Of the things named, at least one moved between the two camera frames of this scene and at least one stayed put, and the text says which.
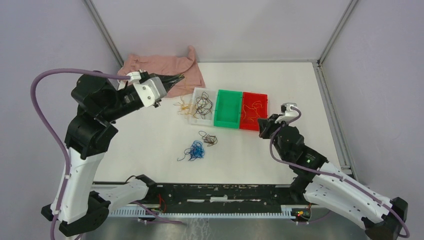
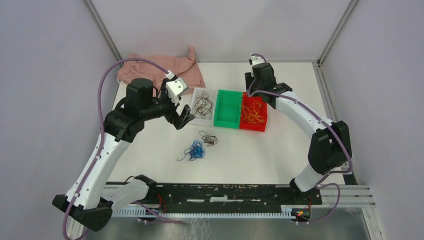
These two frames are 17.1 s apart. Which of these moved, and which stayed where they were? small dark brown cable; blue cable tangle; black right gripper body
Moved: black right gripper body
Stayed: small dark brown cable; blue cable tangle
